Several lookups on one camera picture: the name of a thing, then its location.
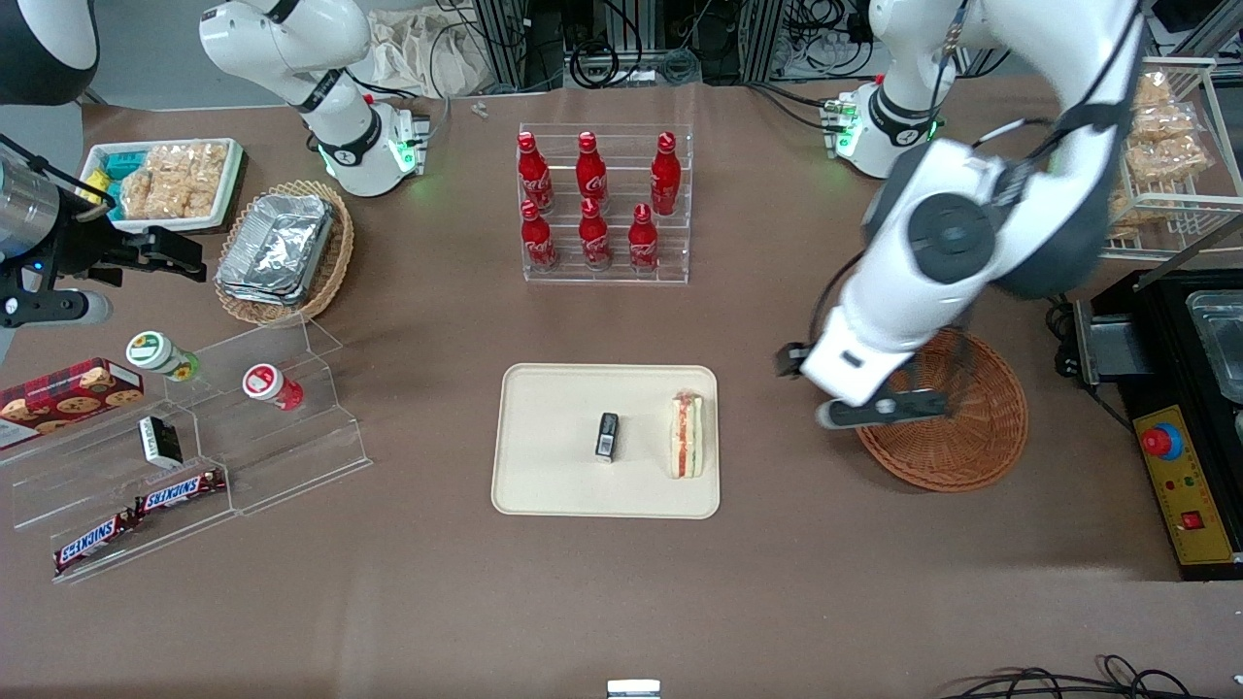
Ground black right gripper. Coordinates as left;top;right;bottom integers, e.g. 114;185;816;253
39;206;208;292

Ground triangle sandwich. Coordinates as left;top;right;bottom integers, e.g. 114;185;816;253
668;390;707;481

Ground white rectangular snack tray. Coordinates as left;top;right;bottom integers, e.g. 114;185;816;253
78;138;246;235

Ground oval wicker basket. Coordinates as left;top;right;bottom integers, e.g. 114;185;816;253
214;180;355;327

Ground round brown wicker basket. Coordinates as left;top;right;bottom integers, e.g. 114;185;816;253
855;327;1029;493

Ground beige rectangular serving tray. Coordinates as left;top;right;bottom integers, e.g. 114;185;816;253
491;364;722;520

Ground rice cracker bag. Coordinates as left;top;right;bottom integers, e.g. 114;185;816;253
119;143;230;220

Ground stacked aluminium foil trays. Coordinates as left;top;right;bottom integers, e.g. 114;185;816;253
215;193;336;308

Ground green lid drink bottle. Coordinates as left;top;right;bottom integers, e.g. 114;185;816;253
126;330;201;383

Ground red lid drink bottle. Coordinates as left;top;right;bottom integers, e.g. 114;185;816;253
242;363;305;412

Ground clear acrylic bottle rack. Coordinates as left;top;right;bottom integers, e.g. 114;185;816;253
518;122;696;286

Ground red cookie box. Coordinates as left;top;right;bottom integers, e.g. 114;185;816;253
0;357;146;450

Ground red cola bottle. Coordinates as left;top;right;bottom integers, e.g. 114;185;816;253
517;132;555;215
576;132;611;213
627;203;662;273
520;200;558;273
650;132;683;216
578;198;613;271

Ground black and white small carton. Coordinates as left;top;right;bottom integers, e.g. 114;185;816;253
138;416;185;470

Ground clear acrylic stepped shelf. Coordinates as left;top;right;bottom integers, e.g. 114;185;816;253
0;315;373;585

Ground snickers chocolate bar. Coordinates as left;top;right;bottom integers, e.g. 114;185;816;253
133;469;227;516
53;512;139;573

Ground beige cloth bag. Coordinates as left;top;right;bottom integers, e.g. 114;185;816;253
367;8;498;99

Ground grey metal box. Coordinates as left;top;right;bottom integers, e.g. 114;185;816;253
1073;298;1159;385

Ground black machine housing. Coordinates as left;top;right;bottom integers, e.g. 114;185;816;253
1088;266;1243;583

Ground yellow control panel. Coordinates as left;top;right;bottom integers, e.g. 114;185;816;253
1132;404;1237;568

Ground steel pan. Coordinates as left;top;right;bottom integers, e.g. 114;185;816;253
1186;289;1243;405

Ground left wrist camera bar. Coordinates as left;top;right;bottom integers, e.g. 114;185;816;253
816;387;950;431

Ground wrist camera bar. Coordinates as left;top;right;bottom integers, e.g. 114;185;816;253
0;289;113;328
816;387;950;431

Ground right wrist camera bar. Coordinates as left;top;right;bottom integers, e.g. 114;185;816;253
0;289;113;328

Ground black arm base cables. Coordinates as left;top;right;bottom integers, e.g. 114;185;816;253
746;82;838;133

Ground aluminium profile frame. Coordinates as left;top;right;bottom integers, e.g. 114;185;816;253
740;0;789;84
470;0;566;94

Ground coiled black cable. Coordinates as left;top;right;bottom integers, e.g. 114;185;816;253
567;39;622;90

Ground black floor cables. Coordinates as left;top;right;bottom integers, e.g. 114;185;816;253
936;654;1243;699

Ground white wire rack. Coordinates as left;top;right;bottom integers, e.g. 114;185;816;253
1099;55;1243;264

